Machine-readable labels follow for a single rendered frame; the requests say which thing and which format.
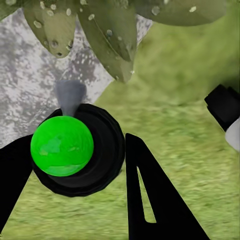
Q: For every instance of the insectifuge atomizer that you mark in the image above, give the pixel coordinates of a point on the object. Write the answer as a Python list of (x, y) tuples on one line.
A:
[(79, 149)]

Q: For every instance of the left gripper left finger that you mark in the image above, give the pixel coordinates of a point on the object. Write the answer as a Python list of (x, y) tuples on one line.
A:
[(15, 170)]

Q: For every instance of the pot plant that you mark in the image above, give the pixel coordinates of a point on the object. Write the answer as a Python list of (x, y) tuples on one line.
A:
[(110, 26)]

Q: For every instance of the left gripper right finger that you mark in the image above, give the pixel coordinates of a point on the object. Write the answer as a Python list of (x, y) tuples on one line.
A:
[(174, 219)]

